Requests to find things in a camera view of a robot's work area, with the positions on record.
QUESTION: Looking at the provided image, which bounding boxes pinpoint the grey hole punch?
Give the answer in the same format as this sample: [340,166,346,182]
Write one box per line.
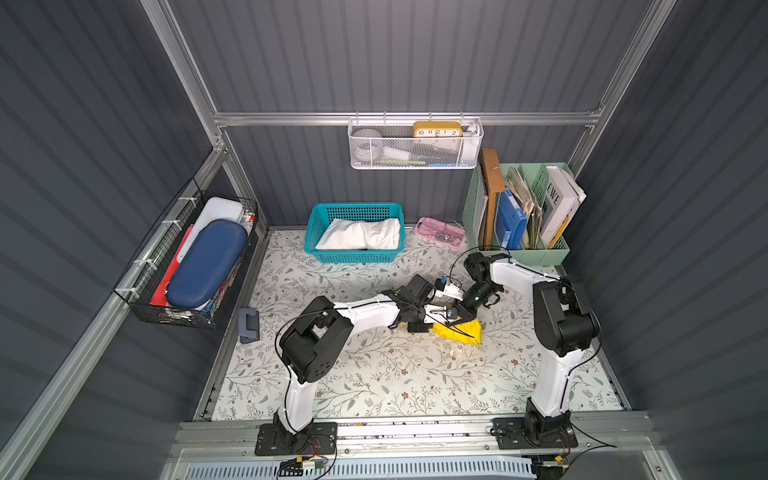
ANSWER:
[238,308,261,344]

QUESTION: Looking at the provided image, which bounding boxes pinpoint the green file organizer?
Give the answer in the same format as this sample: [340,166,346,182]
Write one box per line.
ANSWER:
[461,161,575,268]

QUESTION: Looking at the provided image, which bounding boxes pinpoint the tape roll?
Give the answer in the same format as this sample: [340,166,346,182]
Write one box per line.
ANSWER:
[350,128,383,164]

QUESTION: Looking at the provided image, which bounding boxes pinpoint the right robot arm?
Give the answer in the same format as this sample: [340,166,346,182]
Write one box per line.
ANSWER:
[448,247,600,447]

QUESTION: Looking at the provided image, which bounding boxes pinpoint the floral table mat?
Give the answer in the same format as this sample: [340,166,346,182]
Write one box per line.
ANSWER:
[211,227,625,421]

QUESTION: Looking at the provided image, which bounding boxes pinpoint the blue folder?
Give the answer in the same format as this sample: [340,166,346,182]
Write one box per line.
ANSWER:
[494,190,527,250]

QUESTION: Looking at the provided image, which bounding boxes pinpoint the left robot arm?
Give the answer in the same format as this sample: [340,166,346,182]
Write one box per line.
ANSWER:
[275,275,435,435]

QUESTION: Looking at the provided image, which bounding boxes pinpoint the teal plastic basket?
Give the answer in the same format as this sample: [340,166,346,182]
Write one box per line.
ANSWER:
[304,203,405,264]

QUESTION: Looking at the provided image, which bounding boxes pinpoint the yellow clock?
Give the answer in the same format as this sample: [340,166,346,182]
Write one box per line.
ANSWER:
[413,121,463,138]

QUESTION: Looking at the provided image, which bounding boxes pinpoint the blue oval case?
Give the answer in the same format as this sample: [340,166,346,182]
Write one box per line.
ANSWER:
[166,219,248,309]

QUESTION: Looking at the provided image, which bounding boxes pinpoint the white wire wall basket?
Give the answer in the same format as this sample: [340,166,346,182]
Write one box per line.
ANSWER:
[347,115,485,170]

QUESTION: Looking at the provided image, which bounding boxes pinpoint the white book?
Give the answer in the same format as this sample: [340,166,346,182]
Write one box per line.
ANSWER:
[540,166,587,249]

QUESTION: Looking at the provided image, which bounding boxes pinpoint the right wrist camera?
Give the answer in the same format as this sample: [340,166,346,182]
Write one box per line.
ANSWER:
[433,277,464,301]

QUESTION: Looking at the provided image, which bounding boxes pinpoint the brown board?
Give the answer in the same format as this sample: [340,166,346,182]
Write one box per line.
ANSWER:
[480,148,505,250]

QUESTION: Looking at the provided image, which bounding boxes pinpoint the white shorts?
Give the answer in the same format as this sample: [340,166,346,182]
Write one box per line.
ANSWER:
[315,218,402,251]

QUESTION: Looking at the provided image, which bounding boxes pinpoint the red folder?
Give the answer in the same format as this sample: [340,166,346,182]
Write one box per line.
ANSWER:
[150,226,193,307]

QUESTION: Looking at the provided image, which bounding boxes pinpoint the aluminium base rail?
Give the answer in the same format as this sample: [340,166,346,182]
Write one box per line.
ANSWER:
[160,411,681,479]

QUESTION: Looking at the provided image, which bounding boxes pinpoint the black wire side basket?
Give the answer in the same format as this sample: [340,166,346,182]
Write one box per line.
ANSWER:
[114,179,260,330]

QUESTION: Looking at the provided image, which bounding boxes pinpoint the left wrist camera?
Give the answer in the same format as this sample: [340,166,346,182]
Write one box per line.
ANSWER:
[424,304,455,324]

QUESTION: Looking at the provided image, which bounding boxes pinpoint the white flat box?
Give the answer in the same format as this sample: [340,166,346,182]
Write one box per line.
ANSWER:
[175,197,244,264]

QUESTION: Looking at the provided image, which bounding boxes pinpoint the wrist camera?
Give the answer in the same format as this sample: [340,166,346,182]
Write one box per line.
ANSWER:
[433,277,464,301]
[424,304,455,324]

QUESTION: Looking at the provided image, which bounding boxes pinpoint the pink plastic box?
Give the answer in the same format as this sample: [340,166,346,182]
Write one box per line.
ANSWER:
[413,217,466,249]

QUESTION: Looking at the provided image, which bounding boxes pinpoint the yellow garment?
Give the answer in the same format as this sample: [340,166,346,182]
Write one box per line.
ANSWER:
[432,319,483,345]

